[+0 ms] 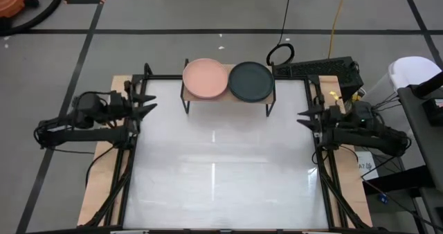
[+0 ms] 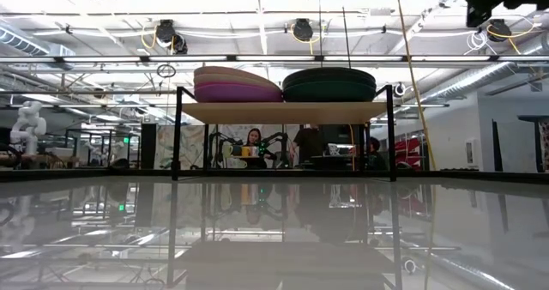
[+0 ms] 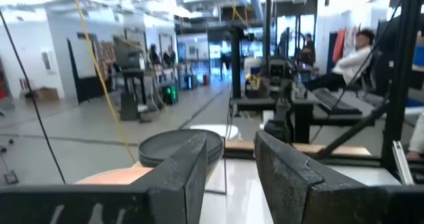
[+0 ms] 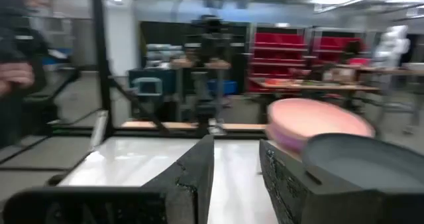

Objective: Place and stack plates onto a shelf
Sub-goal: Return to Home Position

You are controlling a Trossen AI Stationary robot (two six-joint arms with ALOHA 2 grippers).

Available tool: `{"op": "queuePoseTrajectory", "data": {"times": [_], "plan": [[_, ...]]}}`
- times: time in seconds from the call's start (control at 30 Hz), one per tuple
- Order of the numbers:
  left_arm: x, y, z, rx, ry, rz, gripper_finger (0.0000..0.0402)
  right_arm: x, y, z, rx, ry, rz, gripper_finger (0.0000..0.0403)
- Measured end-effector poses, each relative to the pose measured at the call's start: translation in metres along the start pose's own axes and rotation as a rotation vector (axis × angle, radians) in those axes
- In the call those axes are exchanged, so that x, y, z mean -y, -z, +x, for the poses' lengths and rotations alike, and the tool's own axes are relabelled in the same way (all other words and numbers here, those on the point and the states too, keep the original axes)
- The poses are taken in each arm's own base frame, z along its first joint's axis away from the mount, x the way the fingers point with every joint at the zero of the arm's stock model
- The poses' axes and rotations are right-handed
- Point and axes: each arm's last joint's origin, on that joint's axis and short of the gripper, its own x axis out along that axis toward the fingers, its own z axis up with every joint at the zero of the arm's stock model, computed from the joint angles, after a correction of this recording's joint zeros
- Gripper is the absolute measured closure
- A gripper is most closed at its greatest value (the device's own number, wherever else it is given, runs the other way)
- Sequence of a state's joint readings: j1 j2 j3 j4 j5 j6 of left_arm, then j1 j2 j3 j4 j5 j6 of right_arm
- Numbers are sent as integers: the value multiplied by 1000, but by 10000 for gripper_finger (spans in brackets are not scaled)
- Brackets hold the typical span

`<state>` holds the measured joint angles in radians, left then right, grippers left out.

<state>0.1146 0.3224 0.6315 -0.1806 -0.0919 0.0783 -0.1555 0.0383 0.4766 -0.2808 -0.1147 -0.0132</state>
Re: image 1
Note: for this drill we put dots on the black device on desk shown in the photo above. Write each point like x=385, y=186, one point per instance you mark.
x=434, y=113

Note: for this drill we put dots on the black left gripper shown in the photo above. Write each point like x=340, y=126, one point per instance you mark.
x=123, y=106

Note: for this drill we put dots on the white lidded bin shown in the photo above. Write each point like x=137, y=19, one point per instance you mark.
x=412, y=69

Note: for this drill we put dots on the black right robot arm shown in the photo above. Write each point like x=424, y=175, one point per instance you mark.
x=367, y=140

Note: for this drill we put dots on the wooden shelf with black legs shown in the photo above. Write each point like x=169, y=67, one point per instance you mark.
x=188, y=97

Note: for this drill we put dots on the orange vacuum cleaner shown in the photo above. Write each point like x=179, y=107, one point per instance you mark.
x=8, y=0

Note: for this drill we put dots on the salmon pink plate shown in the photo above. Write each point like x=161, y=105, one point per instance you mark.
x=205, y=78

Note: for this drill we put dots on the black metal table frame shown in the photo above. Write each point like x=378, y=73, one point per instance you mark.
x=138, y=77

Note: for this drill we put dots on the small blue object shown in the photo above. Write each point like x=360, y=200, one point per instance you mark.
x=383, y=199

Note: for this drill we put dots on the wooden table board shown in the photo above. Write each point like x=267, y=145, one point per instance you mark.
x=100, y=199

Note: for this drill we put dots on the white paper label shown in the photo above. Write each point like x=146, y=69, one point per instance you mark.
x=367, y=161

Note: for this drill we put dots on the dark green plate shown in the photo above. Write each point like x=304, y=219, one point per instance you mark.
x=251, y=81

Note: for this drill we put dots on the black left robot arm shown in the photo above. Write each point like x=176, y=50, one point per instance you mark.
x=90, y=135

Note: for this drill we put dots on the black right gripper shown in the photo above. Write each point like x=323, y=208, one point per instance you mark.
x=328, y=121

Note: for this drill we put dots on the grey desk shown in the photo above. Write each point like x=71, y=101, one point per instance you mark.
x=424, y=140

